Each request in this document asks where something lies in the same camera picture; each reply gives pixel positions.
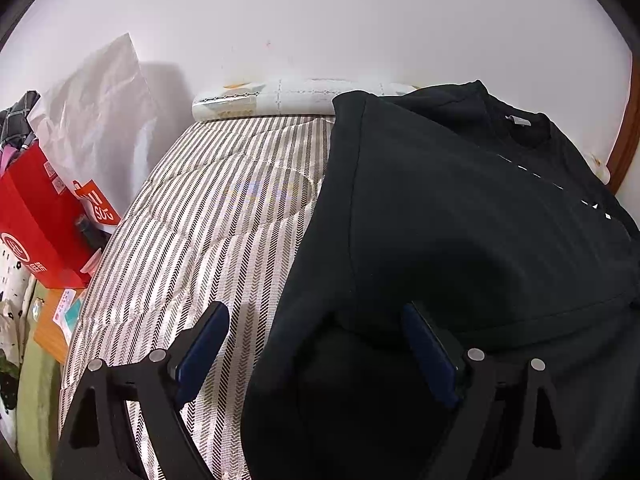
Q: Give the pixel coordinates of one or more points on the striped quilted mattress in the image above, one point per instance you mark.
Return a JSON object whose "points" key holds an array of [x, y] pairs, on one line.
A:
{"points": [[200, 220]]}

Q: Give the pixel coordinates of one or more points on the brown wooden door frame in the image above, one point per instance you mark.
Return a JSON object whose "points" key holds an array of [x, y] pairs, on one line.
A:
{"points": [[627, 155]]}

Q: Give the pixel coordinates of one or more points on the red cardboard box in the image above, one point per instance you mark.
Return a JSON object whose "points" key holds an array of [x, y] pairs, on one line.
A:
{"points": [[35, 210]]}

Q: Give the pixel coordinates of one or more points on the wooden nightstand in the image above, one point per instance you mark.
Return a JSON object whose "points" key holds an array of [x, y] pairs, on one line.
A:
{"points": [[47, 330]]}

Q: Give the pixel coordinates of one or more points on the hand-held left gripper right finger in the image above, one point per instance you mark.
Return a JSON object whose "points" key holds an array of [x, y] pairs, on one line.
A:
{"points": [[431, 355]]}

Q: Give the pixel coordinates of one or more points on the dark plaid cloth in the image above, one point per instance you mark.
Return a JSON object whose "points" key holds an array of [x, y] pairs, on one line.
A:
{"points": [[17, 120]]}

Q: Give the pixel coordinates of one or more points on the white teal packet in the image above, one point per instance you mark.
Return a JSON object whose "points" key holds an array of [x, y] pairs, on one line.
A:
{"points": [[70, 312]]}

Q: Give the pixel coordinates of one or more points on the green cloth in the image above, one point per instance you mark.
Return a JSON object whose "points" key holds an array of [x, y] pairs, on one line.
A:
{"points": [[35, 410]]}

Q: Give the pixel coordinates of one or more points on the black t-shirt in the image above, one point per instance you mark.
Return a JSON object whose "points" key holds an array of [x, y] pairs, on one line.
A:
{"points": [[450, 210]]}

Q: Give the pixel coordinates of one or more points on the white dotted cloth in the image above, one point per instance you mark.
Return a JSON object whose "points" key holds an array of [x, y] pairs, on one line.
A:
{"points": [[12, 285]]}

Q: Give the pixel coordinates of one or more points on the rolled white printed mat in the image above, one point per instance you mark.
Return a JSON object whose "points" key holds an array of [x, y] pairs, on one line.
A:
{"points": [[280, 97]]}

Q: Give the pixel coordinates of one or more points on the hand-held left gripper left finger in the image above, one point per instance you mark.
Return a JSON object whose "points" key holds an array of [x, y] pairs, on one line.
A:
{"points": [[200, 352]]}

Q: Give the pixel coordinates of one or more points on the white crumpled paper bag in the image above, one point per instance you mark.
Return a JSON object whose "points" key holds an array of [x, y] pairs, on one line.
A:
{"points": [[90, 110]]}

